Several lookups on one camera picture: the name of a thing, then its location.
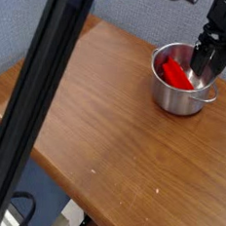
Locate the black cable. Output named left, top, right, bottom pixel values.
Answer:
left=9, top=190, right=39, bottom=226

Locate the metal pot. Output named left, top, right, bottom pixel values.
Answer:
left=151, top=43, right=218, bottom=116

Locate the white table bracket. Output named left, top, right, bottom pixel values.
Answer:
left=53, top=199, right=85, bottom=226

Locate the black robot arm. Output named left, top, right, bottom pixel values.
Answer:
left=97, top=0, right=226, bottom=76

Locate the red star-shaped block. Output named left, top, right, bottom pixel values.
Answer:
left=163, top=56, right=194, bottom=91

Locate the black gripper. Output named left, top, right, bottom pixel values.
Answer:
left=190, top=23, right=226, bottom=76

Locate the dark vertical bar at left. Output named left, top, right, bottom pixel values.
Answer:
left=0, top=0, right=94, bottom=224

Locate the white box below table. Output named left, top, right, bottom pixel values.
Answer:
left=0, top=210, right=22, bottom=226

